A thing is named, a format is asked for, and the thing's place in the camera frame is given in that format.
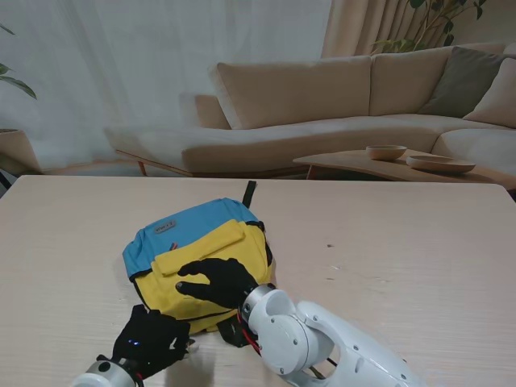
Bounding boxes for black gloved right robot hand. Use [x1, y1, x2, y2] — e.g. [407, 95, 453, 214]
[175, 257, 259, 310]

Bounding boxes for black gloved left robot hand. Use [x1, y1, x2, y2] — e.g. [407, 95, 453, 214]
[96, 304, 193, 382]

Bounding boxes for blue and yellow school bag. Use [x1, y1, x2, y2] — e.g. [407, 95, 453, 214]
[122, 181, 276, 347]

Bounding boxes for beige corner sofa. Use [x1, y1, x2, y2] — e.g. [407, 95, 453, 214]
[103, 42, 516, 179]

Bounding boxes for low wooden coffee table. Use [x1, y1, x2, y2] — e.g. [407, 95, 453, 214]
[293, 148, 516, 191]

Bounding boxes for small deep wooden bowl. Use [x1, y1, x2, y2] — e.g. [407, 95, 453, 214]
[365, 144, 409, 162]

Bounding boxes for beige plant pot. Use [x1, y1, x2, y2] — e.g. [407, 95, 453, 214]
[0, 128, 42, 176]

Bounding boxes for white sheer curtain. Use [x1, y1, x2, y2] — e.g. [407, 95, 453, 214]
[0, 0, 335, 175]

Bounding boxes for wide shallow wooden dish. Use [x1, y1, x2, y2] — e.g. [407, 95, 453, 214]
[405, 155, 477, 175]

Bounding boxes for green plant with long leaves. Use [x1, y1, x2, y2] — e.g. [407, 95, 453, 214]
[0, 24, 38, 101]

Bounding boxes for beige pleated curtain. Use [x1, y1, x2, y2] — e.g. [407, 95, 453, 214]
[321, 0, 456, 60]

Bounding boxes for grey sofa cushion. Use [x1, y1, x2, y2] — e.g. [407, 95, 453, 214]
[421, 46, 516, 119]

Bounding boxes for beige sofa cushion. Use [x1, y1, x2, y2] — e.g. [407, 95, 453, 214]
[462, 58, 516, 130]

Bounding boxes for tall green leafy plant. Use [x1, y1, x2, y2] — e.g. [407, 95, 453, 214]
[372, 0, 489, 54]

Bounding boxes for red black right arm cable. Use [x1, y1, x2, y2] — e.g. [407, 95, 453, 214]
[236, 310, 263, 356]

